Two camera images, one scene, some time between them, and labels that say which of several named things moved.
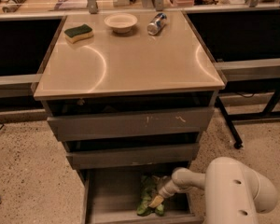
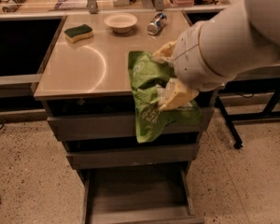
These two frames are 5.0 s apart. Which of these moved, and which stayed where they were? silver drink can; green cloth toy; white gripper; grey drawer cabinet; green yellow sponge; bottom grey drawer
Moved: white gripper; green cloth toy
Stayed: green yellow sponge; bottom grey drawer; grey drawer cabinet; silver drink can
